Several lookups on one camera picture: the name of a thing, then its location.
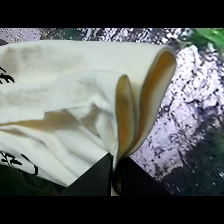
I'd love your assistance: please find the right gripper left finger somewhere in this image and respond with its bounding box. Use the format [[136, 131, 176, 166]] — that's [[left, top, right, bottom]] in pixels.
[[59, 152, 114, 197]]

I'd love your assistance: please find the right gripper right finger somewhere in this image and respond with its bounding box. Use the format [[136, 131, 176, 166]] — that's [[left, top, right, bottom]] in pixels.
[[112, 156, 171, 197]]

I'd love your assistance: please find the white T-shirt with black script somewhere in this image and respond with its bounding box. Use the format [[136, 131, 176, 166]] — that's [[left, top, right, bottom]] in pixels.
[[0, 40, 178, 197]]

